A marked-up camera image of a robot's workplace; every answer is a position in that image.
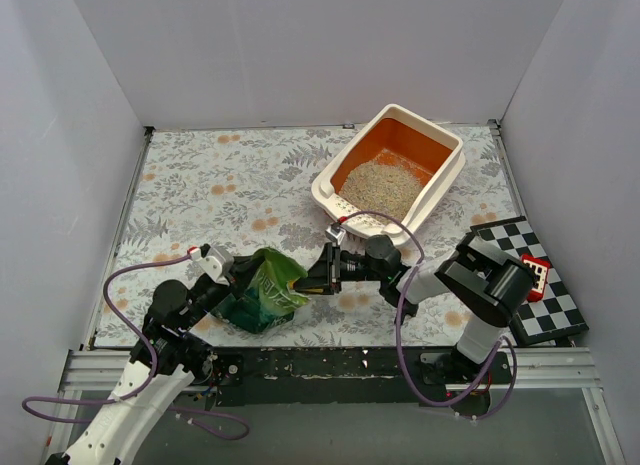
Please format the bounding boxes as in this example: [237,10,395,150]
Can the green litter bag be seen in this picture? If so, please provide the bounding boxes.
[218,247,309,334]

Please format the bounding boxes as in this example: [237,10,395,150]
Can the yellow plastic scoop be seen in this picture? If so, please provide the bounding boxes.
[289,278,326,294]

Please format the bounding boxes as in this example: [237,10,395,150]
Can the black bag clip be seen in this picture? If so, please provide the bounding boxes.
[401,300,419,318]

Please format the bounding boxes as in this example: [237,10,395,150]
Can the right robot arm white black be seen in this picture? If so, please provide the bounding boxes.
[292,232,537,383]

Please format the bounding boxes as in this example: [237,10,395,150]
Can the cat litter granules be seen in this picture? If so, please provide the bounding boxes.
[339,161,423,221]

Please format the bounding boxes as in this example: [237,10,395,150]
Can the white orange litter box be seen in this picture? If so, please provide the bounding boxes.
[311,104,466,246]

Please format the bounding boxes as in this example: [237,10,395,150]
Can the floral table mat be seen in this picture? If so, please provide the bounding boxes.
[94,124,524,349]

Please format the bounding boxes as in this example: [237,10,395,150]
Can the red white small block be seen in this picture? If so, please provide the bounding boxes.
[521,254,551,302]

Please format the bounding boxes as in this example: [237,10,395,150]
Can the checkerboard calibration board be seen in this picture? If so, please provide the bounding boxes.
[471,217,589,346]

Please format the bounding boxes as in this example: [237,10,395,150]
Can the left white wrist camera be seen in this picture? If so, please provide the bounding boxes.
[187,244,234,286]

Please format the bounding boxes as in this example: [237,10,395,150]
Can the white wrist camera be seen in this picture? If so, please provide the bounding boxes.
[325,217,347,247]
[187,244,234,286]

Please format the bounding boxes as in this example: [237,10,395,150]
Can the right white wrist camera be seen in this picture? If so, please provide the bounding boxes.
[325,217,347,247]

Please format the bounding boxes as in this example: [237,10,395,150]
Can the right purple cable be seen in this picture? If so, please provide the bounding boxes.
[344,210,519,420]

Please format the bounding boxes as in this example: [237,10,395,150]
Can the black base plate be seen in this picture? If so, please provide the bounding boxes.
[187,346,481,410]

